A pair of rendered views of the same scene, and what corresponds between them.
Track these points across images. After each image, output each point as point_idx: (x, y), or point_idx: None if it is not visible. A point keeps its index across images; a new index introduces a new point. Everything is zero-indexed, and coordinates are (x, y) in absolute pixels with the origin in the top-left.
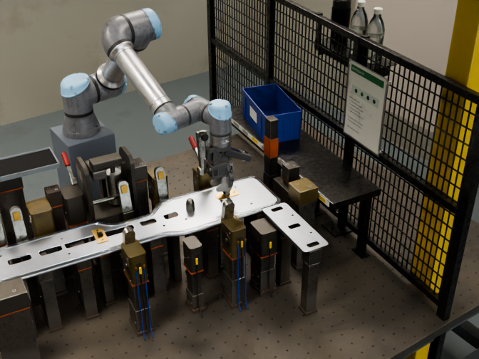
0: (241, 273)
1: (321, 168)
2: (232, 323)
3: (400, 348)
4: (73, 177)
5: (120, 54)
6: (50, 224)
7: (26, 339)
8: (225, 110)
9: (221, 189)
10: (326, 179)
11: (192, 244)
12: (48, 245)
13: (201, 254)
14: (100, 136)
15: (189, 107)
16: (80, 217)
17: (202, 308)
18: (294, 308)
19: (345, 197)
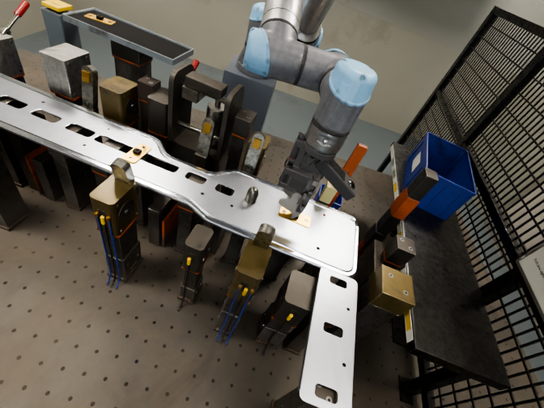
0: (233, 314)
1: (443, 277)
2: (191, 348)
3: None
4: None
5: None
6: (116, 109)
7: None
8: (355, 83)
9: (285, 206)
10: (436, 299)
11: (194, 240)
12: (88, 125)
13: (198, 258)
14: (260, 82)
15: (313, 53)
16: (159, 128)
17: (189, 302)
18: (267, 394)
19: (443, 354)
